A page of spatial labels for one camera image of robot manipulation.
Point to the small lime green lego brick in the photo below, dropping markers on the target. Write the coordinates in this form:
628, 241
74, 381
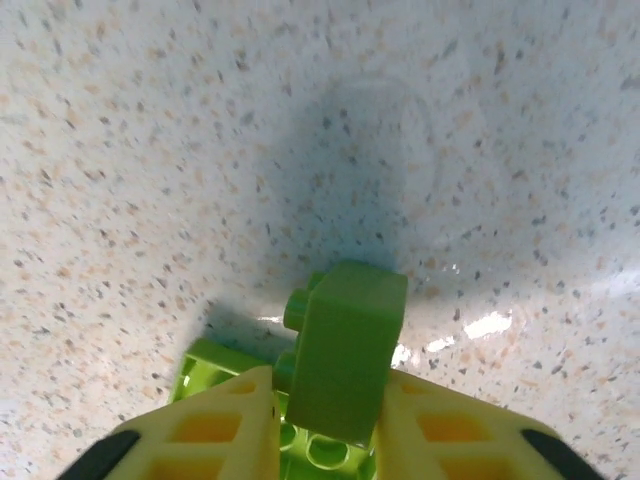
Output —
345, 350

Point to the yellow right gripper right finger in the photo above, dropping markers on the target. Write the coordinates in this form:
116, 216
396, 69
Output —
450, 430

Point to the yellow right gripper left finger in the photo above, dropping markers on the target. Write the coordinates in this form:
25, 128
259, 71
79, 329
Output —
215, 425

